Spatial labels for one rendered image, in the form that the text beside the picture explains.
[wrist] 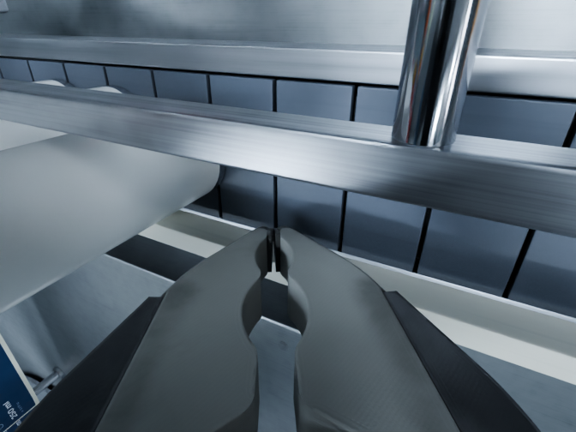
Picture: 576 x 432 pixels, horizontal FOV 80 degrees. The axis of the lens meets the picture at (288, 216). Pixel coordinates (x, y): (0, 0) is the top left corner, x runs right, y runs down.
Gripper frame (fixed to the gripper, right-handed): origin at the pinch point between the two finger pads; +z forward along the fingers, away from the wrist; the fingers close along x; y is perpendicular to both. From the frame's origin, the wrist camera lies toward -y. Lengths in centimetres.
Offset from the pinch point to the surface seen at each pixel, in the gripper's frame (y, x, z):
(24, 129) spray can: -2.4, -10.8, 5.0
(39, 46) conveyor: -5.1, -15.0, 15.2
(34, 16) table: -6.9, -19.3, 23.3
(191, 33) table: -6.0, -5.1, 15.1
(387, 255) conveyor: 3.3, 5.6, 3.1
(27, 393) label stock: 37, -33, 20
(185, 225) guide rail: 3.0, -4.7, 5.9
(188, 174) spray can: -0.2, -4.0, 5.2
